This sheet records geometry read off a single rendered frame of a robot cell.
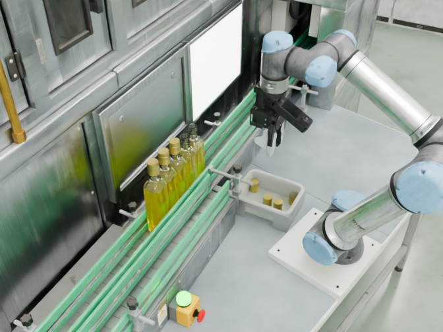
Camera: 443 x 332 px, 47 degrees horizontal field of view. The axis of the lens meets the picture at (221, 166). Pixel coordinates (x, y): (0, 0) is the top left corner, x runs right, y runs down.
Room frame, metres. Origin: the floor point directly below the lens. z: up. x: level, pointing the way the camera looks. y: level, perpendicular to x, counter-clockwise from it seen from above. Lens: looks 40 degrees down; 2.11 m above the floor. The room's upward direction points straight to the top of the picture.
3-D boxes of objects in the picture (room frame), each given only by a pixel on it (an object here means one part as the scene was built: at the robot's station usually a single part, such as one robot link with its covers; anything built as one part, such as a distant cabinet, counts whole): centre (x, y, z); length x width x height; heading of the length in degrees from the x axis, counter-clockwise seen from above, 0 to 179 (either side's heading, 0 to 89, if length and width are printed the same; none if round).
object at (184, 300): (0.90, 0.11, 0.84); 0.04 x 0.04 x 0.03
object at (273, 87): (1.19, -0.14, 1.40); 0.08 x 0.08 x 0.05
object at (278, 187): (1.37, -0.17, 0.80); 0.22 x 0.17 x 0.09; 62
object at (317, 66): (1.14, -0.23, 1.48); 0.11 x 0.11 x 0.08; 52
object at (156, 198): (1.14, 0.20, 0.99); 0.06 x 0.06 x 0.21; 63
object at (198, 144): (1.35, 0.09, 0.99); 0.06 x 0.06 x 0.21; 63
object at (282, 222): (1.38, -0.15, 0.79); 0.27 x 0.17 x 0.08; 62
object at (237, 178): (1.31, -0.03, 0.95); 0.17 x 0.03 x 0.12; 62
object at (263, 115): (1.19, -0.13, 1.32); 0.09 x 0.08 x 0.12; 62
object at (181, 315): (0.90, 0.11, 0.79); 0.07 x 0.07 x 0.07; 62
